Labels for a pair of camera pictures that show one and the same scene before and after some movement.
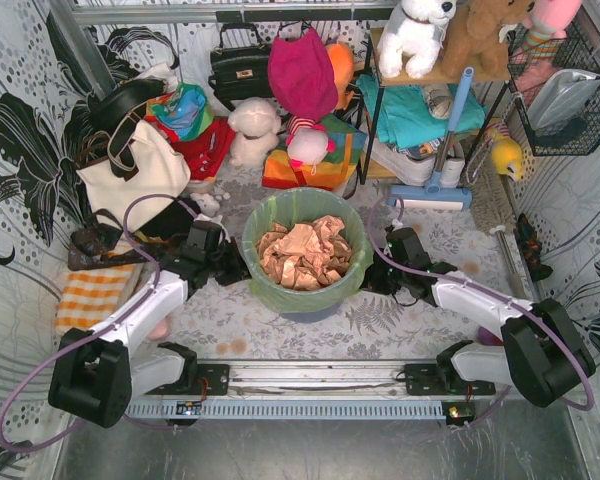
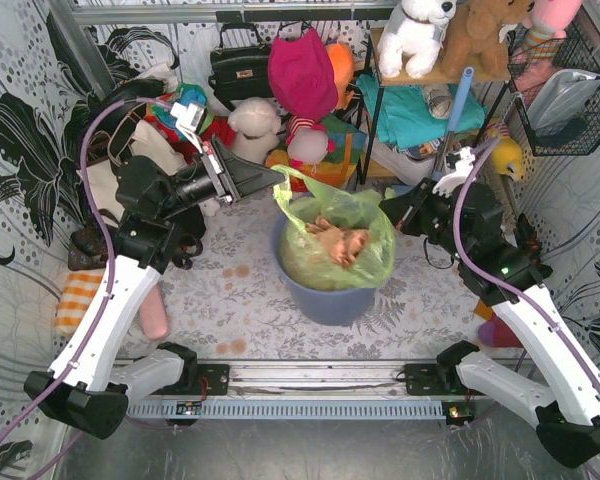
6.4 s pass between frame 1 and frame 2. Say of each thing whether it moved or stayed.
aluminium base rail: stayed
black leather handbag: stayed
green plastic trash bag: moved
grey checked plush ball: stayed
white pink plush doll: stayed
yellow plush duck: stayed
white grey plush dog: stayed
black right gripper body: moved
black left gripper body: moved
